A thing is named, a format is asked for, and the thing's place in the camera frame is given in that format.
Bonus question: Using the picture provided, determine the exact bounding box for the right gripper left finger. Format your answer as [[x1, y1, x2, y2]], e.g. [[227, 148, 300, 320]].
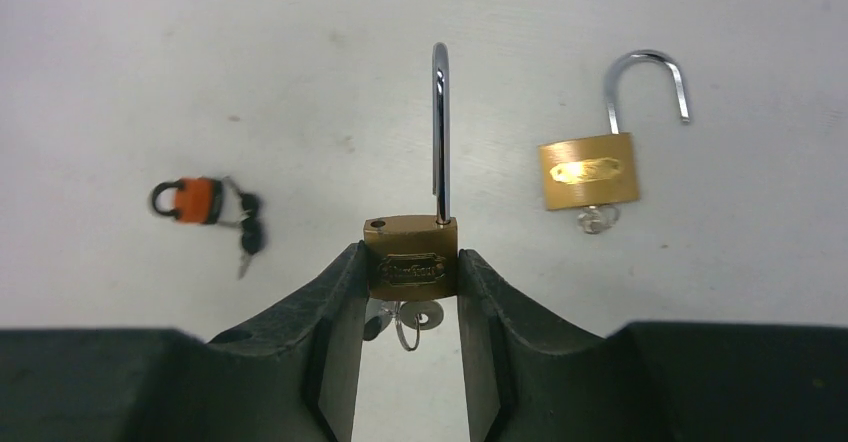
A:
[[1, 243, 367, 441]]

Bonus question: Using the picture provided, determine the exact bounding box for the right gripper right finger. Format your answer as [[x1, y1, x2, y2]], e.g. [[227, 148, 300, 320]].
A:
[[457, 250, 847, 441]]

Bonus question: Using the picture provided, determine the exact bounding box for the black key bunch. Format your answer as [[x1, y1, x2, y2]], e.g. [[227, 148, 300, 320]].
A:
[[223, 176, 266, 280]]

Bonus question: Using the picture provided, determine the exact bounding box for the small brass padlock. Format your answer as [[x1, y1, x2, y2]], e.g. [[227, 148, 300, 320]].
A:
[[363, 42, 459, 302]]

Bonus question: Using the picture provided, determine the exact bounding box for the orange black padlock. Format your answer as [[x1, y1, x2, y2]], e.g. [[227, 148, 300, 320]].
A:
[[149, 177, 224, 225]]

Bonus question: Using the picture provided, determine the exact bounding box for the large brass padlock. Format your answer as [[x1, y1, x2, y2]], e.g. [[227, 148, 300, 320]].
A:
[[538, 49, 691, 235]]

